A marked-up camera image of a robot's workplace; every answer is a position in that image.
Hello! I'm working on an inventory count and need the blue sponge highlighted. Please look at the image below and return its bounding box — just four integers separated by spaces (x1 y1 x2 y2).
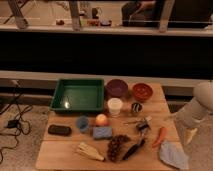
93 127 112 140

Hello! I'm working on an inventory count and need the black binder clip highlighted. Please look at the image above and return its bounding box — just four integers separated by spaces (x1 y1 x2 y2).
136 120 149 132

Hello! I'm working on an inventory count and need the green plastic tray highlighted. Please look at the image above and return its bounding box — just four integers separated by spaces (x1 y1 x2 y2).
50 79 104 113

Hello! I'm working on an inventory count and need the black power cable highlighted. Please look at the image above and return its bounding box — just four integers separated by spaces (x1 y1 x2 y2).
0 80 34 164

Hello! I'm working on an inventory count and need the blue plastic cup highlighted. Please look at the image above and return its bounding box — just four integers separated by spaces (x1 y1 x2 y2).
76 116 89 133

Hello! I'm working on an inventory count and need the black handled brush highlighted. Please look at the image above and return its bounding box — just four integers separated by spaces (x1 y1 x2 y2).
122 139 145 160

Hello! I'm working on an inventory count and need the black rectangular case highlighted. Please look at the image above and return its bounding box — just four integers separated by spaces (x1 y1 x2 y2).
48 125 72 136

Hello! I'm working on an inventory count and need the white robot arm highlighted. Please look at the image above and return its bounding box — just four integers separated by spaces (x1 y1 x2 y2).
175 82 213 145

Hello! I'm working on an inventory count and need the white plastic cup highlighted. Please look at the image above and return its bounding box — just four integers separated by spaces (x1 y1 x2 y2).
107 98 123 117

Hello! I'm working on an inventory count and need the red yellow apple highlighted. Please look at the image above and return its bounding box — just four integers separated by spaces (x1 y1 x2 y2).
95 114 109 126

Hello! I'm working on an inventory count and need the grey blue cloth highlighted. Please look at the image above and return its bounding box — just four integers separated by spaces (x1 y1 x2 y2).
159 140 189 170

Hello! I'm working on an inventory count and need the red bowl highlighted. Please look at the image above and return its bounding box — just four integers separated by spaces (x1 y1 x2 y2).
132 83 153 102

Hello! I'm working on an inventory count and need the purple bowl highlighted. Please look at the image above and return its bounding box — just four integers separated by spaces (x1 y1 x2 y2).
105 79 128 98

